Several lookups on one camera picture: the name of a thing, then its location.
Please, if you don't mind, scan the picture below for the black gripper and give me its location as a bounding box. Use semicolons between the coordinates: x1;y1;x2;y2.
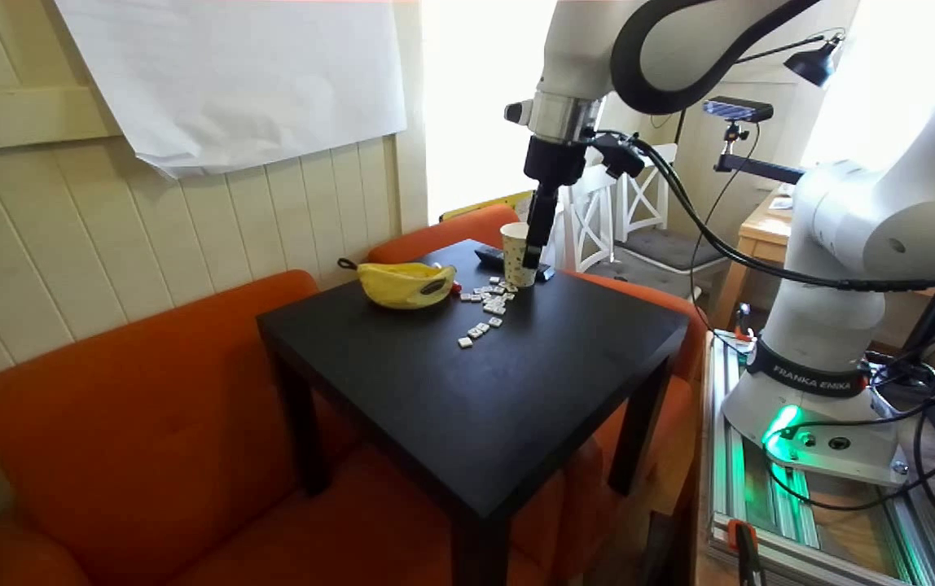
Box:
521;138;586;273

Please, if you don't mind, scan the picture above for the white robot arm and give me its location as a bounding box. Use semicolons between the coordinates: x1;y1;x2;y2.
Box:
509;0;935;486

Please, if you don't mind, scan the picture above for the white speckled paper cup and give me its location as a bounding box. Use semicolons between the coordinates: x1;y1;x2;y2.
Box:
501;221;536;289

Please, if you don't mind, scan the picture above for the cluster of white letter tiles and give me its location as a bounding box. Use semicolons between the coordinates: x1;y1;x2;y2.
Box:
460;276;513;317

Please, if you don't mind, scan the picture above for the white wooden chair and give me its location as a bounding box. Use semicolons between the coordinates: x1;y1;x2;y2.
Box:
555;149;666;273

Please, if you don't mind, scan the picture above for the small white letter tile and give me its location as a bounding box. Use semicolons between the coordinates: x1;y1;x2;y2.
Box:
456;322;490;349

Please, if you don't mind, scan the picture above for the yellow banana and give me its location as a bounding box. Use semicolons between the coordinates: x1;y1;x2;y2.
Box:
338;259;456;310

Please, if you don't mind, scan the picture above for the black side table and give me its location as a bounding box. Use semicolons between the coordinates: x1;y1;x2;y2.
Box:
256;273;688;586

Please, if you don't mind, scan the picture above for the black desk lamp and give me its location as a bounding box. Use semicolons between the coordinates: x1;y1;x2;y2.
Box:
749;34;844;89

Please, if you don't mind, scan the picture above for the orange sofa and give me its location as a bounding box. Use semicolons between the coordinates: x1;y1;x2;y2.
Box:
0;202;713;586

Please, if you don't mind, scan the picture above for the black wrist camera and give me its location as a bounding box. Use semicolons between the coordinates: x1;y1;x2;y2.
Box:
590;130;644;179

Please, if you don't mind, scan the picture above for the camera on tripod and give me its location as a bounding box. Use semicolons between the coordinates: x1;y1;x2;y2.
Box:
704;97;802;187

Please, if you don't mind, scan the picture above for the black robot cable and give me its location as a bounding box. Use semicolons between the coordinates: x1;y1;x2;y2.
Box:
583;128;935;296

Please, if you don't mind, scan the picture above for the white paper sheet on wall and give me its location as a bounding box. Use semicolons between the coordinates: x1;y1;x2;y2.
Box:
56;0;406;179

